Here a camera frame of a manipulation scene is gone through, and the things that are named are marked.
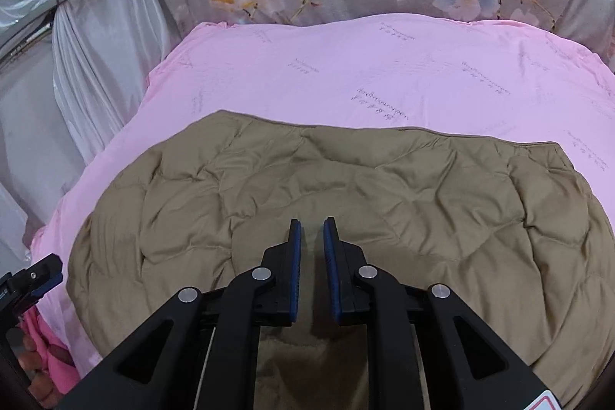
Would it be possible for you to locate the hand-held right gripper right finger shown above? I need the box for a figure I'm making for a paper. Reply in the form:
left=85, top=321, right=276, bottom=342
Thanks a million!
left=323, top=217, right=549, bottom=410

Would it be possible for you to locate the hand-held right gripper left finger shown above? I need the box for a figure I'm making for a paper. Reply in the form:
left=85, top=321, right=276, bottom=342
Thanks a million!
left=58, top=218, right=303, bottom=410

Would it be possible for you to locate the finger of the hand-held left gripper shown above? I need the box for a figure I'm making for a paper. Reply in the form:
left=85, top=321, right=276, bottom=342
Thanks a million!
left=0, top=254, right=63, bottom=312

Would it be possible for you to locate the brown quilted jacket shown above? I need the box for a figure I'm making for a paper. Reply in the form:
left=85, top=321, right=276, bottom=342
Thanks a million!
left=67, top=110, right=615, bottom=410

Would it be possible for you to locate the person's left hand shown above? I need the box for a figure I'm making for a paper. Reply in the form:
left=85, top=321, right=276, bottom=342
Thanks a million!
left=18, top=328, right=56, bottom=406

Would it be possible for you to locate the dark pink cloth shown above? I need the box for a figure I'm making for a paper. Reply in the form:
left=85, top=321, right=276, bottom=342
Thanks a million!
left=22, top=307, right=80, bottom=396

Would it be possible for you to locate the pink printed blanket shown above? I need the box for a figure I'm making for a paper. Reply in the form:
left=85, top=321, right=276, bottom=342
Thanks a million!
left=26, top=13, right=615, bottom=392

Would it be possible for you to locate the white satin curtain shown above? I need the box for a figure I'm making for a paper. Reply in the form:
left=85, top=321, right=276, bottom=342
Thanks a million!
left=0, top=0, right=188, bottom=276

